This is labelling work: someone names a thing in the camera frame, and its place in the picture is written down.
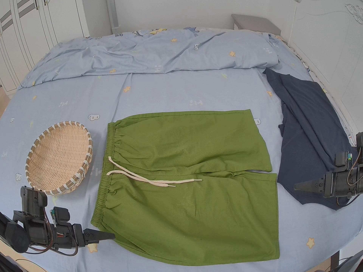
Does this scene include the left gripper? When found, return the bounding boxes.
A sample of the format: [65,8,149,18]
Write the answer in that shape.
[50,223,116,250]

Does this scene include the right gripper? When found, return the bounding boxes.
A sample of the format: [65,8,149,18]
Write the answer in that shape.
[294,171,353,198]

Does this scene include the dark blue garment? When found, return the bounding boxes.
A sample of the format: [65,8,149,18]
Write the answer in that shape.
[262,68,356,211]

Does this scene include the round woven basket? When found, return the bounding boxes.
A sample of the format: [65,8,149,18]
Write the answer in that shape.
[26,121,93,196]

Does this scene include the bed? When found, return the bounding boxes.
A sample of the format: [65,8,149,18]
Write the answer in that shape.
[0,0,363,272]

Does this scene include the green shorts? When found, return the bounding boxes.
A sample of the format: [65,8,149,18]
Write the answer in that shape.
[91,109,281,267]

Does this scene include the grey bedside table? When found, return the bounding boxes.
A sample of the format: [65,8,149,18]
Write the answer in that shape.
[231,14,282,36]

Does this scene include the pale blue quilt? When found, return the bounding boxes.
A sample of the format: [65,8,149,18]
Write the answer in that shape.
[18,27,281,88]

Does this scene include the white wardrobe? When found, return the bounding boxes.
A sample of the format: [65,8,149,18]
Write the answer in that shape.
[0,0,88,93]

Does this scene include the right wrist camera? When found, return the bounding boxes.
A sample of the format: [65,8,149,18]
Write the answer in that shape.
[335,151,352,173]

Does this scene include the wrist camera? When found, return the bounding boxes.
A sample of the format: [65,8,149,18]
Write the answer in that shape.
[50,206,70,228]
[335,151,352,173]

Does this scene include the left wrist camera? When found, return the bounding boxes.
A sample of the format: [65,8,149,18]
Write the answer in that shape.
[50,206,70,228]

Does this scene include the white cable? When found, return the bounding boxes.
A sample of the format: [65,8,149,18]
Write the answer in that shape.
[288,1,299,45]

